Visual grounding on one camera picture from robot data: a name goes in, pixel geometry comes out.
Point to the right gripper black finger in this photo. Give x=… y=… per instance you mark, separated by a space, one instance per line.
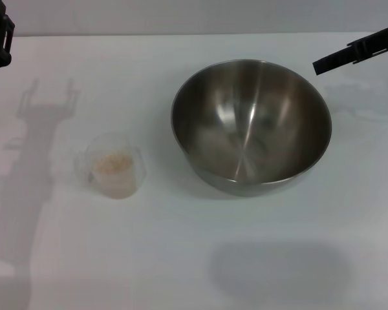
x=342 y=57

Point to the stainless steel mixing bowl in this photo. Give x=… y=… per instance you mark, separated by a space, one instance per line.
x=252 y=129

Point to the white rice grains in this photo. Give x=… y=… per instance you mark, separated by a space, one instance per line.
x=114 y=163

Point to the clear plastic measuring cup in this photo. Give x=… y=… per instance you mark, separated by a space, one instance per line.
x=116 y=184

